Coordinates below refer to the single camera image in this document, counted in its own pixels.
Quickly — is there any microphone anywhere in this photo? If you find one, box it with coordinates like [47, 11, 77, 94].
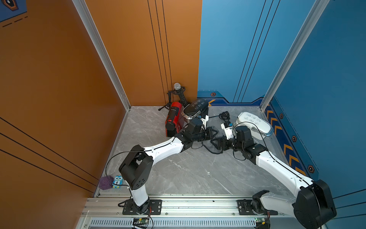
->
[158, 82, 188, 112]

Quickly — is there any aluminium mounting rail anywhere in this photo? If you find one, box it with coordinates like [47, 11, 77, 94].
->
[76, 194, 303, 229]

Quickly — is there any black power cable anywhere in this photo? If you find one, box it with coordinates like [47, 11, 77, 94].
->
[208, 111, 232, 122]

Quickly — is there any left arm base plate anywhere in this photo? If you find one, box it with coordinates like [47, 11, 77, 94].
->
[123, 198, 163, 215]

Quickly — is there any right green circuit board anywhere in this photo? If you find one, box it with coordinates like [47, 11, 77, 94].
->
[254, 218, 271, 229]

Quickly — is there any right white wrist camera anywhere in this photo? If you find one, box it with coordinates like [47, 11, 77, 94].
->
[221, 121, 234, 140]

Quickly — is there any red coffee machine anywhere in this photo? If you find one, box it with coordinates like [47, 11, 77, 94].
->
[165, 102, 184, 137]

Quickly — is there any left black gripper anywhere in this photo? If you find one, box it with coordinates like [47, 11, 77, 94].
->
[191, 127, 218, 143]

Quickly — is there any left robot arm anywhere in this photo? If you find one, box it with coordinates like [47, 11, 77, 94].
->
[119, 115, 212, 214]

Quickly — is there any green circuit board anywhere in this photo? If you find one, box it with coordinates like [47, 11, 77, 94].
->
[254, 218, 271, 229]
[132, 218, 150, 229]

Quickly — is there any white coffee machine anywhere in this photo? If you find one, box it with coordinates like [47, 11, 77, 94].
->
[234, 112, 274, 140]

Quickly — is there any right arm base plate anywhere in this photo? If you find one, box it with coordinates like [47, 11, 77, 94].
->
[236, 199, 278, 216]

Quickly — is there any blue owl toy block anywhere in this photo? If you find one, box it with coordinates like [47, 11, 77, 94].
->
[112, 176, 124, 189]

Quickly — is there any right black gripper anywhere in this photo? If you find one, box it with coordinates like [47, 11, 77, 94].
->
[210, 135, 244, 152]

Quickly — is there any black coffee machine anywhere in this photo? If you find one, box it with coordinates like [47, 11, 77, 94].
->
[182, 98, 209, 123]

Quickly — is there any grey blue cleaning cloth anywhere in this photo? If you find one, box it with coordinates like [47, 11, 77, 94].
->
[202, 140, 223, 155]

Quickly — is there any left green circuit board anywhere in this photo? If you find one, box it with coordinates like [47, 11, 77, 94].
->
[132, 218, 150, 229]

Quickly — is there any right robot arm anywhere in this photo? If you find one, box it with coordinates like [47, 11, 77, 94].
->
[217, 126, 337, 229]

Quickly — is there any purple cube toy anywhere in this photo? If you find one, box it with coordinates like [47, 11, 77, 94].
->
[98, 175, 114, 190]

